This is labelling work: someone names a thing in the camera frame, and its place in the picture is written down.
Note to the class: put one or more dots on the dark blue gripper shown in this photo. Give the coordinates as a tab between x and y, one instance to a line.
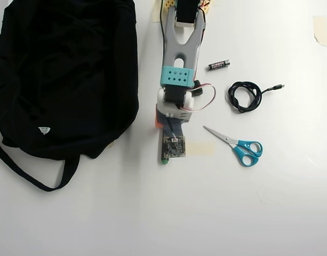
157	124

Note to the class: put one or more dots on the small beige masking tape piece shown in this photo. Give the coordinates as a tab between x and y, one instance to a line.
111	144

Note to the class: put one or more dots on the bare camera circuit board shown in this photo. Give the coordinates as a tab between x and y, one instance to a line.
174	146

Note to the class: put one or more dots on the green marker with black barrel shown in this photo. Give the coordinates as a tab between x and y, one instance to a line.
164	161

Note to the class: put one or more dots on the black fabric bag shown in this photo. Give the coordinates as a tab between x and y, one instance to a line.
59	80

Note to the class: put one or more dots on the torn beige masking tape strip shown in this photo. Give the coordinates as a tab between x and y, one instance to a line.
321	29

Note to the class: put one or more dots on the yellow perforated robot base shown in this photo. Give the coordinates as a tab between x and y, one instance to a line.
168	4

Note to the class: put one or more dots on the grey teal white robot arm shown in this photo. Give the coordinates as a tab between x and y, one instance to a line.
184	50

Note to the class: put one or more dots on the long beige masking tape strip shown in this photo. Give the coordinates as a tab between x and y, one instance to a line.
200	148

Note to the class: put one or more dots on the black AA battery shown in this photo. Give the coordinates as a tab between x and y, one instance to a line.
218	65

